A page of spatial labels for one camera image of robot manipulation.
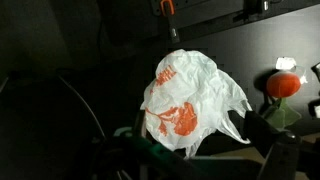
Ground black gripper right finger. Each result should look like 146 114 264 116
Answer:
245 110 303 180

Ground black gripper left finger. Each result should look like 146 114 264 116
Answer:
99 109 188 180

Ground white plastic bag orange print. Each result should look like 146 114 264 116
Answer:
139 48 253 159

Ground red plush fruit green leaf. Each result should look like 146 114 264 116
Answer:
259 56 309 130

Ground orange handled clamp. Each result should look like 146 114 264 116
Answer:
159 0 182 44

